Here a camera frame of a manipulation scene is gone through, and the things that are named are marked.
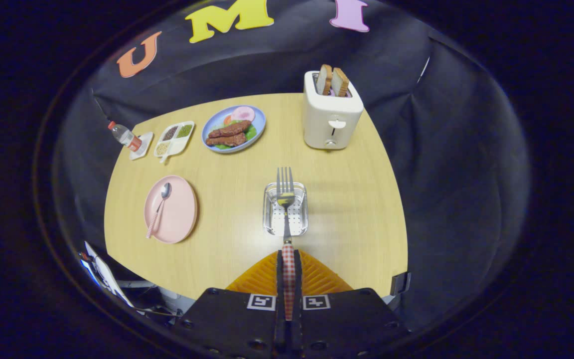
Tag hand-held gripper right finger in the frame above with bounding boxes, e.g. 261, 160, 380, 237
292, 249, 411, 359

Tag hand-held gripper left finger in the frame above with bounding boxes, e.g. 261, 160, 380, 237
171, 249, 287, 359

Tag fork with checked handle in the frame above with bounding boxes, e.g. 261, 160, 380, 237
276, 167, 297, 321

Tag black table clamp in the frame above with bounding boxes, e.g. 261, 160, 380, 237
391, 272, 411, 297

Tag steel mesh basket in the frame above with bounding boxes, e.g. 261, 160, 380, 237
263, 182, 308, 236

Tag pink round plate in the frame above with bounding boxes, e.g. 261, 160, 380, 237
143, 175, 198, 244

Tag brown meat strip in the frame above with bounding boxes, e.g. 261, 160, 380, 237
206, 133, 247, 147
208, 120, 252, 139

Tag white divided tray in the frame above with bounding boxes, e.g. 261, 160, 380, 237
153, 121, 195, 164

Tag green lettuce leaves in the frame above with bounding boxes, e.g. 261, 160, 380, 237
216, 121, 258, 150

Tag white square coaster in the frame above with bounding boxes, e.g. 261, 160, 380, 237
129, 132, 154, 161

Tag white toaster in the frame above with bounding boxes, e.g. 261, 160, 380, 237
303, 70, 364, 150

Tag blue oval plate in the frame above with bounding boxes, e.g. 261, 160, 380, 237
201, 105, 267, 154

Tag clear water bottle red cap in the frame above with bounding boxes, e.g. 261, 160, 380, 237
108, 121, 143, 153

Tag toast bread slice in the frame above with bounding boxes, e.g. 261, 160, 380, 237
316, 64, 333, 95
331, 67, 350, 97

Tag spoon with checked handle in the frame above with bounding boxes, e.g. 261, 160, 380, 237
146, 182, 172, 239

